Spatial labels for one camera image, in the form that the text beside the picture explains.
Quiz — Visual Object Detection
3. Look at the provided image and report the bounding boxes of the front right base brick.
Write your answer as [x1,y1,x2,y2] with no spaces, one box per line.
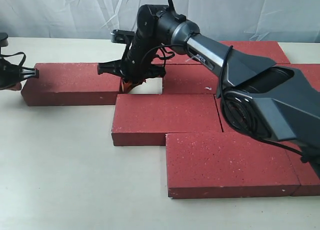
[286,150,320,197]

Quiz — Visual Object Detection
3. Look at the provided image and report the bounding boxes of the back right base brick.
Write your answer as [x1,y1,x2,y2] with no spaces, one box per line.
[220,41,291,64]

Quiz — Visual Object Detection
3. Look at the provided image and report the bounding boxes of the front left base brick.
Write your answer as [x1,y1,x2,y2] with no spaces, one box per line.
[165,132,300,199]

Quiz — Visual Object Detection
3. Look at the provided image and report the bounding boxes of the wrinkled blue backdrop cloth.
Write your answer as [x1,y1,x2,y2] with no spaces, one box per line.
[0,0,320,43]

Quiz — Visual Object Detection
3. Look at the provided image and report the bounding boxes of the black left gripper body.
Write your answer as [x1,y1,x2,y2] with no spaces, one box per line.
[0,56,40,91]

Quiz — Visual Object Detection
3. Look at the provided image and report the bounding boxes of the red brick with white chip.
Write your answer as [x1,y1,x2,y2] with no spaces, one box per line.
[162,64,218,95]

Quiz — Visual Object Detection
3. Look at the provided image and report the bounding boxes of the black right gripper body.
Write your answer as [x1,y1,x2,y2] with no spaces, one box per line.
[97,32,166,83]

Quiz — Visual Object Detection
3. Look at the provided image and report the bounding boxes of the back left base brick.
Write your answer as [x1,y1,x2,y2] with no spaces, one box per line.
[151,54,201,65]

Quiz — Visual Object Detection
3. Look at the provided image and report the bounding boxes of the base brick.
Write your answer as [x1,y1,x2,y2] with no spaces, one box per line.
[286,150,320,197]
[165,132,300,199]
[151,54,201,65]
[220,41,291,64]

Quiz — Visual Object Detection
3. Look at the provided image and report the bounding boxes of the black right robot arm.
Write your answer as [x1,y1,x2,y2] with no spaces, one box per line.
[97,3,320,174]

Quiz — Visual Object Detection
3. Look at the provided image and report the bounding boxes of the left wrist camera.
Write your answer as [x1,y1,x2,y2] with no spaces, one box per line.
[0,32,9,48]

